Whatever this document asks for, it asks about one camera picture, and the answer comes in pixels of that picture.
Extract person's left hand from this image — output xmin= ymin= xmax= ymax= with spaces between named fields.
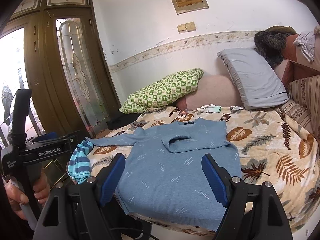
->
xmin=4 ymin=172 xmax=50 ymax=220

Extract black cloth on bed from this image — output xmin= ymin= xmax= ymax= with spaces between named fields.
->
xmin=107 ymin=113 xmax=140 ymax=130

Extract grey pillow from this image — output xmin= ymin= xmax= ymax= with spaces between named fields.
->
xmin=217 ymin=48 xmax=289 ymax=110

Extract light blue knit sweater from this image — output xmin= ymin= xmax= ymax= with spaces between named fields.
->
xmin=92 ymin=118 xmax=241 ymax=230

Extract small foil packet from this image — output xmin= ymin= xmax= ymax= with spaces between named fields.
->
xmin=178 ymin=109 xmax=188 ymax=118

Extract grey rag on headboard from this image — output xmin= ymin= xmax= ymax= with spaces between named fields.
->
xmin=293 ymin=25 xmax=319 ymax=63

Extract beige wall switches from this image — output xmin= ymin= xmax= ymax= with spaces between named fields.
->
xmin=177 ymin=22 xmax=196 ymax=33

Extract brown wooden headboard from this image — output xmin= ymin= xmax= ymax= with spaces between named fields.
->
xmin=267 ymin=25 xmax=319 ymax=88

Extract dark fur hat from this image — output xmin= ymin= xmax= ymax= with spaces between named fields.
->
xmin=254 ymin=31 xmax=289 ymax=69

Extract pink quilted pillow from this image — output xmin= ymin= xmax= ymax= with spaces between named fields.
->
xmin=175 ymin=75 xmax=243 ymax=111

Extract wall electrical panel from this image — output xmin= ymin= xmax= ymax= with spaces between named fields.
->
xmin=171 ymin=0 xmax=209 ymax=15

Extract green checkered pillow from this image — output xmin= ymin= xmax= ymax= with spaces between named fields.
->
xmin=119 ymin=68 xmax=204 ymax=114

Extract striped brown cushion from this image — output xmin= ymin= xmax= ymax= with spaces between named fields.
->
xmin=279 ymin=75 xmax=320 ymax=141

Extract grey crumpled cloth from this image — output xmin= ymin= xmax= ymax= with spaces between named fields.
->
xmin=230 ymin=106 xmax=244 ymax=112

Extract leaf pattern beige blanket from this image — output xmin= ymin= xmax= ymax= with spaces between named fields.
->
xmin=101 ymin=107 xmax=319 ymax=239

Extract striped blue sock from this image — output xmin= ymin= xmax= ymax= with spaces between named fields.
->
xmin=67 ymin=139 xmax=93 ymax=184

